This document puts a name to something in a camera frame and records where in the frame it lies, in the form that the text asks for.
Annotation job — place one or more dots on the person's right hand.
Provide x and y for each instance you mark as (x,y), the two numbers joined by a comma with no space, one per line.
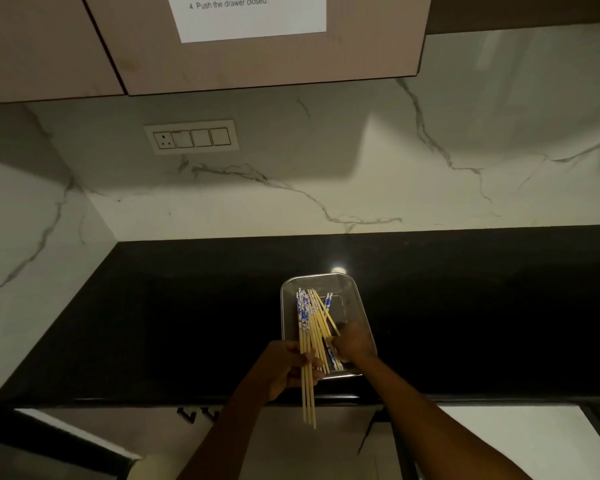
(355,344)

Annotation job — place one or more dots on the person's left hand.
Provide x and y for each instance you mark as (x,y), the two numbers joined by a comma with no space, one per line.
(275,367)

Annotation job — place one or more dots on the person's right fingers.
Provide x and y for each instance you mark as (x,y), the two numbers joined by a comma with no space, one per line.
(337,344)

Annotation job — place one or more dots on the person's left thumb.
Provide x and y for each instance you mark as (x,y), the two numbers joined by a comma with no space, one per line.
(294,347)

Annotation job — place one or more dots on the bundle of blue-patterned bamboo chopsticks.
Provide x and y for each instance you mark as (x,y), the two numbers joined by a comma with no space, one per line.
(305,319)

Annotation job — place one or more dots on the pile of bamboo chopsticks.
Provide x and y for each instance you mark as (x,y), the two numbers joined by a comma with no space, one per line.
(325,314)

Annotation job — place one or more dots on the person's right forearm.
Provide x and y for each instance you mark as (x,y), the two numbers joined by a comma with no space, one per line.
(430,419)

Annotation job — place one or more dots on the person's left forearm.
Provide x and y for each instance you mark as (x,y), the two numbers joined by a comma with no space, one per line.
(225,434)

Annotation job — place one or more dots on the rectangular steel tray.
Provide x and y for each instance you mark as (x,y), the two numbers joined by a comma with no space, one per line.
(350,304)

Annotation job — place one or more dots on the beige base cabinet door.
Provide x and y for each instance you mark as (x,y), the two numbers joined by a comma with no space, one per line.
(330,444)

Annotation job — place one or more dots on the white drawer front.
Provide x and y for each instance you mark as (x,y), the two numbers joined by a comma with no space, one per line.
(520,439)

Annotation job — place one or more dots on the dark open drawer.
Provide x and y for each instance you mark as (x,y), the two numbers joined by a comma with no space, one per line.
(45,444)

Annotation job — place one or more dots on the white paper instruction sheet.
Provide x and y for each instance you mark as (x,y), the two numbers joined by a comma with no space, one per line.
(250,14)

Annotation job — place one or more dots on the white wall switch panel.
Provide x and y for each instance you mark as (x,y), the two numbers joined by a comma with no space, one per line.
(192,137)

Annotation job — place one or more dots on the beige wall cabinet door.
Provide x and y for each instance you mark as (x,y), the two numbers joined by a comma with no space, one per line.
(370,39)
(40,44)

